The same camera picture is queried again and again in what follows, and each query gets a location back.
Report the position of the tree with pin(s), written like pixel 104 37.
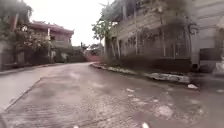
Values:
pixel 101 30

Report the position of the red-roofed building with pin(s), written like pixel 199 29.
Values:
pixel 56 33

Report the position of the large grey building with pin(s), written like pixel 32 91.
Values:
pixel 206 20

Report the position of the pale stone kerb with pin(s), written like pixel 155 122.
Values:
pixel 166 77

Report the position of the red wall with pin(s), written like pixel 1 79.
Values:
pixel 94 58

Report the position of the grey cobbled road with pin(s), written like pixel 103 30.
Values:
pixel 83 96

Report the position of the robot's own part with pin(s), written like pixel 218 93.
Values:
pixel 76 126
pixel 145 125

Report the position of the low grey kerb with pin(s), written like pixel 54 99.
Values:
pixel 20 69

